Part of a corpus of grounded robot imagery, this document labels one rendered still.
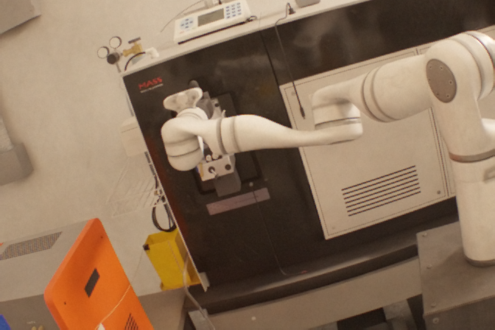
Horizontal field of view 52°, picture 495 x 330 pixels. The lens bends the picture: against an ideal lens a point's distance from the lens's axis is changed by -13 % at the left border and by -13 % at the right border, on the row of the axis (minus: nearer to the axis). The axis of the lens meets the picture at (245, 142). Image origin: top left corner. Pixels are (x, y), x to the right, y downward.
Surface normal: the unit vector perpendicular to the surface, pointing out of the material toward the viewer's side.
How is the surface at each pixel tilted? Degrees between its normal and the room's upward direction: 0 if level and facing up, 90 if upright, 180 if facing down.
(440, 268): 0
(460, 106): 93
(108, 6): 90
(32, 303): 90
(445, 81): 91
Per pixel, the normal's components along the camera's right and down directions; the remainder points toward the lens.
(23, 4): -0.04, 0.29
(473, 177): -0.56, 0.40
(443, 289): -0.31, -0.91
